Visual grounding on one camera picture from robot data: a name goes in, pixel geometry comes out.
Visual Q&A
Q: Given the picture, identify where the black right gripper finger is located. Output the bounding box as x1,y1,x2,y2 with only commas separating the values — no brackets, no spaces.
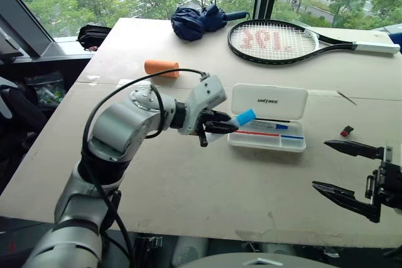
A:
323,139,385,160
312,180,383,224

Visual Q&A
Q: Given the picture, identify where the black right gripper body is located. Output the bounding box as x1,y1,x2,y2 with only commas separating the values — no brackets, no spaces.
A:
364,160,402,210

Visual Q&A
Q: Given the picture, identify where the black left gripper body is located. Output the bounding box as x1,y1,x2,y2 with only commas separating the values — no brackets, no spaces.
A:
195,109,218,148

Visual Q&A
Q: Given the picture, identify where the white marker with blue cap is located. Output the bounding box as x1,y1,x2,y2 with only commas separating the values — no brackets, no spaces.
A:
209,108,257,144

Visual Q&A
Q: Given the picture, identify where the white plastic pencil case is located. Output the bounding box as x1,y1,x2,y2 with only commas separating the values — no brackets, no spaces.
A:
227,83,309,154

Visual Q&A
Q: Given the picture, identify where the white marker with blue end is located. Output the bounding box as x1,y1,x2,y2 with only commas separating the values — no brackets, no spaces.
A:
251,119,291,131

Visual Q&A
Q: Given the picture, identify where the thin dark stick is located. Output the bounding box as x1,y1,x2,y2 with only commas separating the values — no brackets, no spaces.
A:
336,89,358,106

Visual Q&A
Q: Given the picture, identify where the orange foam cylinder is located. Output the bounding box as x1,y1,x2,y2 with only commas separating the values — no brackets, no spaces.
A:
144,59,181,79

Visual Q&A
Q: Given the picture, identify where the navy blue folded umbrella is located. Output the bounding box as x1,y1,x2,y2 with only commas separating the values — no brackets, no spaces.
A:
170,3,253,42

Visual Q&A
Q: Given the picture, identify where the grey rounded robot torso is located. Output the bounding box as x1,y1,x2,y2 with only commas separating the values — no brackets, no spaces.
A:
174,251,342,268

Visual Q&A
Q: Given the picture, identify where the black and white tennis racket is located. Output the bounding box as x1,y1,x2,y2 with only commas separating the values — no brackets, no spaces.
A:
227,19,401,66

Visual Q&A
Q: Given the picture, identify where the black bag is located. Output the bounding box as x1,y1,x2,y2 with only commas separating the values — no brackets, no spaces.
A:
76,24,113,51

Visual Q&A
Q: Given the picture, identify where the clear plastic bag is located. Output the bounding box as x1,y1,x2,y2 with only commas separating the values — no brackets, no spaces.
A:
24,71,67,106

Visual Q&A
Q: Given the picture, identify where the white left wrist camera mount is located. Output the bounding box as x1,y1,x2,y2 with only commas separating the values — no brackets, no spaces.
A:
178,74,227,136

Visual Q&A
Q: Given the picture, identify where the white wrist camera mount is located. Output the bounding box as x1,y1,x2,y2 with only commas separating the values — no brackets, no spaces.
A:
178,74,227,136
383,145,402,170

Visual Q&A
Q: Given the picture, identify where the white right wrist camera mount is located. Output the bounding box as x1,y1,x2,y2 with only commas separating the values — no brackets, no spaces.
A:
383,145,402,170

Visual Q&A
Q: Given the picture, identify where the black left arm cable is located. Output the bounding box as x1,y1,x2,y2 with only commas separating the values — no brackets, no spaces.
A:
82,68,210,261

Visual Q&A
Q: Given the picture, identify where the dark slanted window frame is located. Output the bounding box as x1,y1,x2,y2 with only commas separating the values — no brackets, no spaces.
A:
0,0,95,63

